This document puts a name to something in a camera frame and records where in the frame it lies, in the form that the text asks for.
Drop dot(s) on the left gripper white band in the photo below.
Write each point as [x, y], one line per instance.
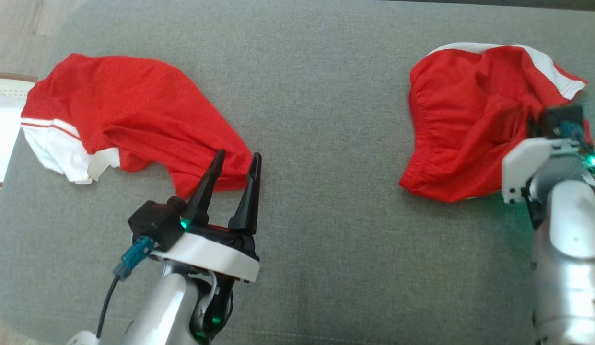
[215, 254]

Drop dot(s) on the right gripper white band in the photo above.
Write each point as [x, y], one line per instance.
[518, 167]

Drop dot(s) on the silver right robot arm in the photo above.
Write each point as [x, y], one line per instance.
[575, 249]

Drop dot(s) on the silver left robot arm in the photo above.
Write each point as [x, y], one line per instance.
[158, 311]

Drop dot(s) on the grey fabric sofa seat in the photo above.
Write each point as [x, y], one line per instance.
[326, 143]

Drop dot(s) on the white basket brown rim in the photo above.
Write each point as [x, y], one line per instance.
[5, 120]

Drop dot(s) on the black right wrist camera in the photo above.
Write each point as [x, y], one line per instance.
[554, 117]

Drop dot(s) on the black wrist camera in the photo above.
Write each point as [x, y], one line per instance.
[554, 117]
[153, 223]

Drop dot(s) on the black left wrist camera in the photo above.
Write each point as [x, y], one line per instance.
[153, 223]

